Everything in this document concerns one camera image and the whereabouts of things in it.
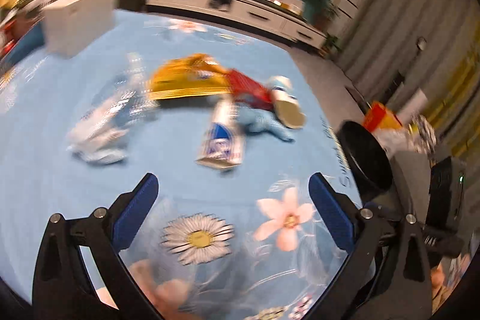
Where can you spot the red cardboard box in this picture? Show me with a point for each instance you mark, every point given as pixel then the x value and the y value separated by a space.
pixel 251 91

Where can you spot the yellow curtain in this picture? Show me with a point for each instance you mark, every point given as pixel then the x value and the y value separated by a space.
pixel 461 91

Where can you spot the small potted plant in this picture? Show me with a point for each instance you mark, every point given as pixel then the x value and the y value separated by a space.
pixel 334 44

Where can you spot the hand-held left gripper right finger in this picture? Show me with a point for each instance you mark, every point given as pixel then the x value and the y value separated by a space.
pixel 332 211

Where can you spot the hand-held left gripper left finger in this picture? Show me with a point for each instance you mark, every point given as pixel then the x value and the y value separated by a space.
pixel 137 207

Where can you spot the white box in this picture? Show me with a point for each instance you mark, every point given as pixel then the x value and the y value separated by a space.
pixel 78 20

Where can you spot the striped paper cup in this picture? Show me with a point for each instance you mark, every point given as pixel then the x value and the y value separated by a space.
pixel 287 102

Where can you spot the upright vacuum cleaner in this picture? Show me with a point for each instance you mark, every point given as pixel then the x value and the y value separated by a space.
pixel 403 80

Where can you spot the blue floral blanket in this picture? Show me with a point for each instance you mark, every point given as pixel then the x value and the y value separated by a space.
pixel 112 192

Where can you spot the red yellow shopping bag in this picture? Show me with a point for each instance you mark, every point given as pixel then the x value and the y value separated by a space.
pixel 378 115

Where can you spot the white television cabinet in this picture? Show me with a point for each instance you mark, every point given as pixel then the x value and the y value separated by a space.
pixel 240 10

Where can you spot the large white plastic bag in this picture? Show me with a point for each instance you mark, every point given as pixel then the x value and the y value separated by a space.
pixel 395 140

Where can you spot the yellow chip bag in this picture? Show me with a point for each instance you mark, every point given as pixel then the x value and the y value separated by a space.
pixel 187 78

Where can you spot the pile of clothes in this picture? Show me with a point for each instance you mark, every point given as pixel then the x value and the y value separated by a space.
pixel 423 132

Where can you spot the grey curtain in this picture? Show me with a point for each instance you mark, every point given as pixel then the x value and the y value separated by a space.
pixel 405 5

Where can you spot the light blue bag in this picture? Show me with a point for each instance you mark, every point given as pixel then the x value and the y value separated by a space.
pixel 262 123

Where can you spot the yellow white desk calendar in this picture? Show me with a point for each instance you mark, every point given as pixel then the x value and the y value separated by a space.
pixel 294 7

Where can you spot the clear plastic wrapper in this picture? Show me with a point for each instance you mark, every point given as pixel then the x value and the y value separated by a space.
pixel 108 125

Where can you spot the black plastic bucket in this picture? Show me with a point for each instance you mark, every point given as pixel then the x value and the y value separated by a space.
pixel 369 158

